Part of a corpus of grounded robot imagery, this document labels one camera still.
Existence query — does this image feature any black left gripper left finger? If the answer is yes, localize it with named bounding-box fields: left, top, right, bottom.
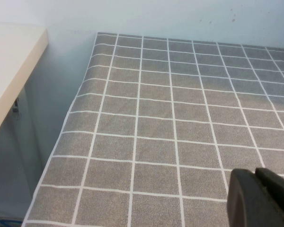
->
left=226, top=167, right=283, bottom=227

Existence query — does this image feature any blue cable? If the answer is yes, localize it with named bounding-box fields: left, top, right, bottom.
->
left=0, top=212, right=22, bottom=226

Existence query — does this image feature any white side table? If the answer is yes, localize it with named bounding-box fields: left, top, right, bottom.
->
left=0, top=22, right=49, bottom=144

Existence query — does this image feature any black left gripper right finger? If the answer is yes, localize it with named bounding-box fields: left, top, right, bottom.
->
left=255, top=166, right=284, bottom=227

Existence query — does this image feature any grey checked tablecloth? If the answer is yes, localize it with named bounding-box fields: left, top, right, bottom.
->
left=23, top=32, right=284, bottom=227

